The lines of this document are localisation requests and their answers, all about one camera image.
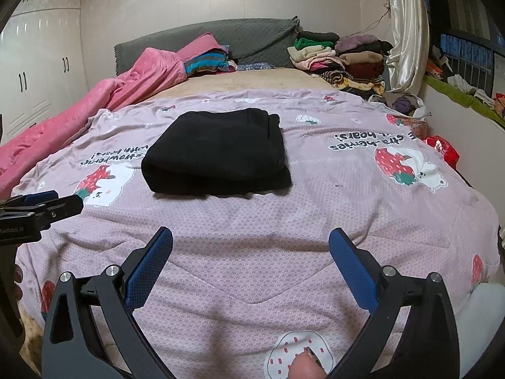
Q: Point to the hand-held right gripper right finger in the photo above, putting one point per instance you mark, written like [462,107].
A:
[353,268]

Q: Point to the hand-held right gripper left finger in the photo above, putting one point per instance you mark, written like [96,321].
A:
[150,268]

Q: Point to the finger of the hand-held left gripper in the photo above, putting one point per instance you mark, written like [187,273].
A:
[43,197]
[63,207]

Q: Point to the black sweater with orange patches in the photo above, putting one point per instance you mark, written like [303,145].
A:
[217,154]

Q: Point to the pile of folded clothes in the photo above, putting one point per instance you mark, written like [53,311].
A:
[355,67]

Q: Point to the striped folded clothes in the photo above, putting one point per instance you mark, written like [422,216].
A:
[205,63]

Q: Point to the person's left hand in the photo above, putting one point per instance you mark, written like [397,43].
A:
[18,284]

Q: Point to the person's right hand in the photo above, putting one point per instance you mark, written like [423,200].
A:
[305,367]

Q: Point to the pink strawberry print quilt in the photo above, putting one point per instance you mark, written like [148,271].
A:
[276,225]

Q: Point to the pink fleece blanket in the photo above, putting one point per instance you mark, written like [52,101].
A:
[118,90]

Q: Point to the white wardrobe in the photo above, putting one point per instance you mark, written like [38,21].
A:
[39,67]

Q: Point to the white smooth object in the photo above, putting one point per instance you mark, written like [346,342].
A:
[483,312]

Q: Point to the red plastic bag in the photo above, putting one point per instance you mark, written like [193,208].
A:
[444,152]

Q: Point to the pink basket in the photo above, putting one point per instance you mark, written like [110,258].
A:
[419,128]

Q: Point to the purple cloth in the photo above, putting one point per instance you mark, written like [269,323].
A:
[402,104]

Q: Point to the green windowsill cover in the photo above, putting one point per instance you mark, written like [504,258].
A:
[453,92]

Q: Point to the heap of loose garments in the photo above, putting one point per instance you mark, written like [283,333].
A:
[465,83]

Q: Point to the blue patterned cloth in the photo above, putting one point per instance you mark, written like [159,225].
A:
[256,66]

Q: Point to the cream satin curtain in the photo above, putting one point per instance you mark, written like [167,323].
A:
[406,47]

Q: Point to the window with dark grille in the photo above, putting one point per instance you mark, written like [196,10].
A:
[473,51]

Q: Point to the grey quilted headboard cover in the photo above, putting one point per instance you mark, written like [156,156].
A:
[252,39]

